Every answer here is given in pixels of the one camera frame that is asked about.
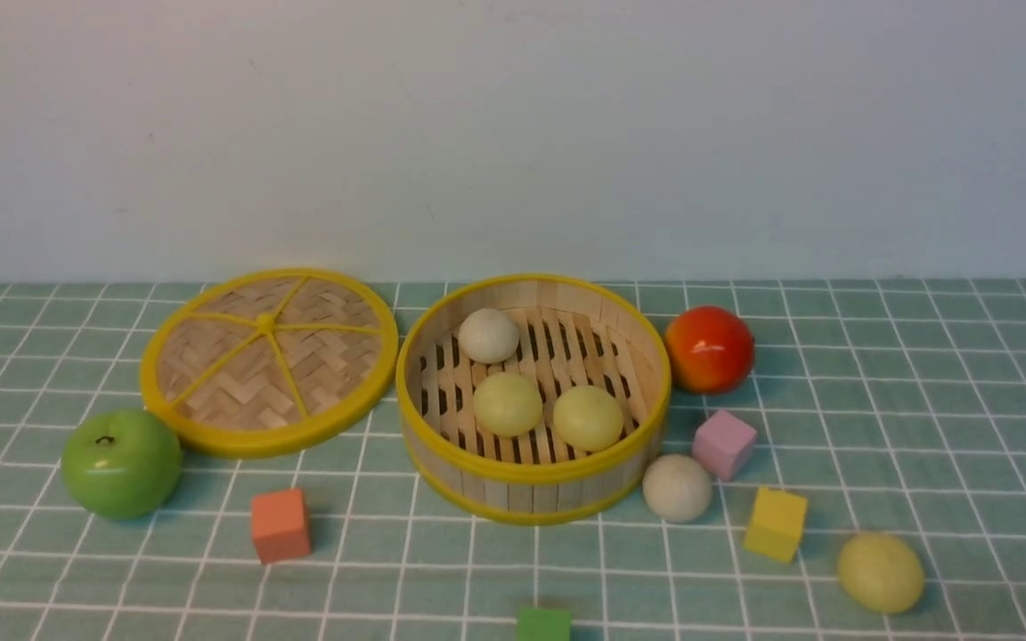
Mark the white bun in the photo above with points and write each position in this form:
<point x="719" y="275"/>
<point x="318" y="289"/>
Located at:
<point x="489" y="335"/>
<point x="677" y="488"/>

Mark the yellow bun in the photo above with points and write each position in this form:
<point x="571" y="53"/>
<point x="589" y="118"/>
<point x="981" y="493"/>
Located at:
<point x="881" y="572"/>
<point x="588" y="418"/>
<point x="508" y="404"/>

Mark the bamboo steamer tray yellow rim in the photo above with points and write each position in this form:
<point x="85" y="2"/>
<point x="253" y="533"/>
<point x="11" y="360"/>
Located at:
<point x="572" y="332"/>

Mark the bamboo steamer lid yellow rim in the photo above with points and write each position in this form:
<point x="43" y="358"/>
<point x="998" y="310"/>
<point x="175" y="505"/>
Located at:
<point x="270" y="363"/>

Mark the red orange tomato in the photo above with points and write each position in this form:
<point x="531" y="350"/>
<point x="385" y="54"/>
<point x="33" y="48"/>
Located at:
<point x="712" y="351"/>

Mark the pink wooden cube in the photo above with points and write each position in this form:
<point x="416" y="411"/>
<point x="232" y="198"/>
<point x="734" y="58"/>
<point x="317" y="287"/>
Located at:
<point x="723" y="444"/>

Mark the green wooden cube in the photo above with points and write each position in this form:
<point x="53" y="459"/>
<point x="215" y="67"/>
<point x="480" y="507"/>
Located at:
<point x="544" y="624"/>

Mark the orange wooden cube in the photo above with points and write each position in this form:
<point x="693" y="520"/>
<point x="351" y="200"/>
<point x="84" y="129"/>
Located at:
<point x="280" y="525"/>

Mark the yellow wooden cube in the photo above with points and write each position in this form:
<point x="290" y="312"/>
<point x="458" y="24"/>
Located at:
<point x="776" y="525"/>

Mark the green checkered tablecloth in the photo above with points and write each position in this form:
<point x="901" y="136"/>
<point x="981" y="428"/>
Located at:
<point x="896" y="406"/>

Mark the green apple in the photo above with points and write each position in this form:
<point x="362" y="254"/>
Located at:
<point x="122" y="464"/>

